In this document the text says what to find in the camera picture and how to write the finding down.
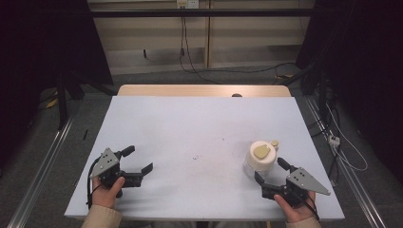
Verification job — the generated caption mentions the black horizontal frame bar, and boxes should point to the black horizontal frame bar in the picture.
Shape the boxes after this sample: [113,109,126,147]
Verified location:
[89,9,317,18]

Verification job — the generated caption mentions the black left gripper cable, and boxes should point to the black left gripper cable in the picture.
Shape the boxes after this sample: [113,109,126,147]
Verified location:
[86,157,103,209]

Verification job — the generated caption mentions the person's right hand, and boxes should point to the person's right hand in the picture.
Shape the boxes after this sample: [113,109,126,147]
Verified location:
[274,190,317,223]

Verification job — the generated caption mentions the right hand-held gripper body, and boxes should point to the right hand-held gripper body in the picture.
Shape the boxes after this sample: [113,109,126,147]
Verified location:
[260,166,332,209]

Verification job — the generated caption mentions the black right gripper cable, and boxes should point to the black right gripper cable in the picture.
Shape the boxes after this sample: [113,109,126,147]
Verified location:
[294,190,320,221]

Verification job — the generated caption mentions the white floor cable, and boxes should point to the white floor cable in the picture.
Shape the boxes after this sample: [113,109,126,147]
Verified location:
[326,104,369,173]

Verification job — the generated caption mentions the black hanging wall cables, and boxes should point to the black hanging wall cables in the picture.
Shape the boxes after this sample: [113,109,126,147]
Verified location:
[179,15,298,85]

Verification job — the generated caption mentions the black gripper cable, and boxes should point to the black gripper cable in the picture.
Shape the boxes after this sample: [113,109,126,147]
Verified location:
[294,190,320,221]
[86,157,103,209]

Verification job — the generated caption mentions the white wall socket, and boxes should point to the white wall socket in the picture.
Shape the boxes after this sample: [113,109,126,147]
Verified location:
[176,0,200,10]

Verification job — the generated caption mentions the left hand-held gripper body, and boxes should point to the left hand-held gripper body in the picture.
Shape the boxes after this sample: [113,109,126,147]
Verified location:
[89,147,144,191]

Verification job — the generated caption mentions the black metal stand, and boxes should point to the black metal stand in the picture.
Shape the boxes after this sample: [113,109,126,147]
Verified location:
[55,70,69,131]

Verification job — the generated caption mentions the person's left hand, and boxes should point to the person's left hand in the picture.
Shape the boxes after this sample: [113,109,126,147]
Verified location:
[91,176,126,210]

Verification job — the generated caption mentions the metal floor rail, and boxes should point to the metal floor rail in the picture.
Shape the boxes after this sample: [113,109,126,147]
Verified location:
[304,96,388,228]
[6,117,75,228]

